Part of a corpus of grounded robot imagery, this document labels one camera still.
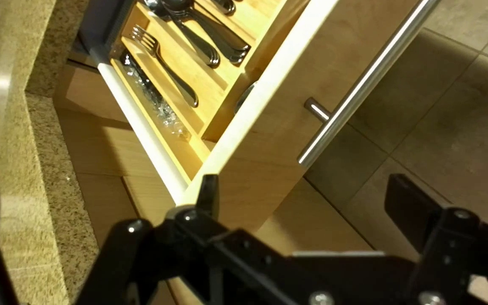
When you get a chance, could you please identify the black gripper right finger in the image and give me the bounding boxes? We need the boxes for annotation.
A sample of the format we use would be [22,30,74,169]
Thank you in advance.
[382,171,488,305]

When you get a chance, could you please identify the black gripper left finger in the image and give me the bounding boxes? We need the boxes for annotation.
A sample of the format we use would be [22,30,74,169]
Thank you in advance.
[72,172,293,305]

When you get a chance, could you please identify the wooden drawer with metal handle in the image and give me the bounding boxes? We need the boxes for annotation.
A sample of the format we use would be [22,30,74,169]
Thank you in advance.
[76,0,443,232]

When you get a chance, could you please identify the wooden base cabinet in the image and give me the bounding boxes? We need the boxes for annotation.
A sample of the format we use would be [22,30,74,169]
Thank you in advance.
[52,57,372,305]

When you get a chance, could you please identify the clear plastic cutlery packet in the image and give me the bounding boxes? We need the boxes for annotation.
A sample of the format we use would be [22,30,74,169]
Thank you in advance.
[116,49,189,140]

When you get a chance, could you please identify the steel fork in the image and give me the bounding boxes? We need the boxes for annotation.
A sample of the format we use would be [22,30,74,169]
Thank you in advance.
[128,23,201,110]

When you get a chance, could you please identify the wooden cutlery organizer tray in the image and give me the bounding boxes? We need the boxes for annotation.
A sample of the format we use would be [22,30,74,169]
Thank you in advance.
[108,0,291,181]

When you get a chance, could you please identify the steel spoon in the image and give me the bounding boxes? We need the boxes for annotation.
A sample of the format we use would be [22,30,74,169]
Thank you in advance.
[142,0,223,69]
[164,0,252,67]

